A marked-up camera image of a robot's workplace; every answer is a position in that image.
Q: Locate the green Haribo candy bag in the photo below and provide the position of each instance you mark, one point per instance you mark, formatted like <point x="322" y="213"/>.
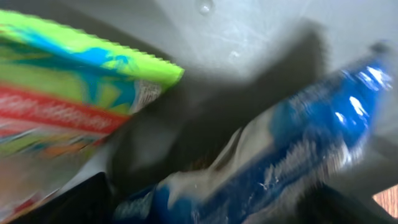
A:
<point x="62" y="92"/>

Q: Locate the blue snack wrapper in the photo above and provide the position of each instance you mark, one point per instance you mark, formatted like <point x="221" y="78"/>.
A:
<point x="247" y="156"/>

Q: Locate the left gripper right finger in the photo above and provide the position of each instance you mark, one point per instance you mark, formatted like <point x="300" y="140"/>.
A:
<point x="323" y="204"/>

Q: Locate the grey plastic shopping basket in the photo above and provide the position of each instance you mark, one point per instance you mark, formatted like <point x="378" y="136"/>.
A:
<point x="226" y="45"/>

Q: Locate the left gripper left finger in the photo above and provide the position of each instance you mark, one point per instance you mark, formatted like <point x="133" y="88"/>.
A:
<point x="86" y="203"/>

